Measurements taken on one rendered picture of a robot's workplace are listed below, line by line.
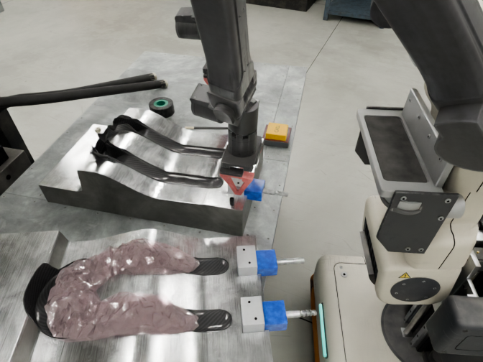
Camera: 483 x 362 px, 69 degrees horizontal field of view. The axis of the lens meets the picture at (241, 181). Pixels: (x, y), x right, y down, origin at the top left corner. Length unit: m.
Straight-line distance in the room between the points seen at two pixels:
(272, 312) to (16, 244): 0.48
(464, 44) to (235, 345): 0.52
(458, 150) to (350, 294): 1.01
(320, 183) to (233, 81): 1.66
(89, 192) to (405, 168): 0.67
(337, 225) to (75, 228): 1.37
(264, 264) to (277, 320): 0.11
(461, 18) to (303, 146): 2.08
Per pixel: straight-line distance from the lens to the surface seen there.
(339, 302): 1.36
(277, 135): 1.04
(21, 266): 0.75
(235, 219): 0.77
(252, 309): 0.63
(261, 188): 0.78
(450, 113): 0.40
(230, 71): 0.51
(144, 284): 0.66
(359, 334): 1.33
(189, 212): 0.80
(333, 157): 2.34
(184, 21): 0.94
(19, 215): 1.01
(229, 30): 0.45
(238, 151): 0.69
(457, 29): 0.35
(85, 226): 0.91
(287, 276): 1.71
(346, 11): 4.50
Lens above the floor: 1.45
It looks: 44 degrees down
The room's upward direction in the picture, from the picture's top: straight up
